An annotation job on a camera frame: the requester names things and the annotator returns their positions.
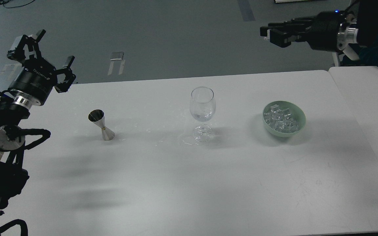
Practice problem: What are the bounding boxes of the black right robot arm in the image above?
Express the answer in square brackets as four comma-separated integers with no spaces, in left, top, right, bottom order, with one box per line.
[260,0,378,66]

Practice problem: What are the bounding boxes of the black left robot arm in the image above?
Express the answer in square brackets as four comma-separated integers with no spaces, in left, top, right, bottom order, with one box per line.
[0,29,76,236]

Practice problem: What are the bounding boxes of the clear wine glass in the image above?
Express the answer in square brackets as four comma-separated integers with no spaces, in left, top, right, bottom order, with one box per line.
[189,87,216,142]

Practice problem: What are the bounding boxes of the green bowl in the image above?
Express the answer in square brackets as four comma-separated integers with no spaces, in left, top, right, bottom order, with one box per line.
[262,101,306,138]

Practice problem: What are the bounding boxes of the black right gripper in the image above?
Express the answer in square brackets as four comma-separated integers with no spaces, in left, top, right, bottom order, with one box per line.
[260,11,345,52]

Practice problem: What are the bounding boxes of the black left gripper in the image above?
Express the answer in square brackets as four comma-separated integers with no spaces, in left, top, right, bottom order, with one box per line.
[7,29,76,106]

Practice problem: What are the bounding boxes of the steel double jigger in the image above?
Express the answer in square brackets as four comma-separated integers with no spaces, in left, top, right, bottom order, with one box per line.
[88,109,115,141]

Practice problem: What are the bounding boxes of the white office chair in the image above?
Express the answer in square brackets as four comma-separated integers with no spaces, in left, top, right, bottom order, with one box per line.
[330,44,360,67]

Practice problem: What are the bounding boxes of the black floor cables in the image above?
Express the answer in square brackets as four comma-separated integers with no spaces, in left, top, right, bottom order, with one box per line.
[0,0,36,13]

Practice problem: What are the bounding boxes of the clear ice cubes pile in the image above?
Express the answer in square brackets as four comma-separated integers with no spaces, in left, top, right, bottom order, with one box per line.
[263,104,300,133]

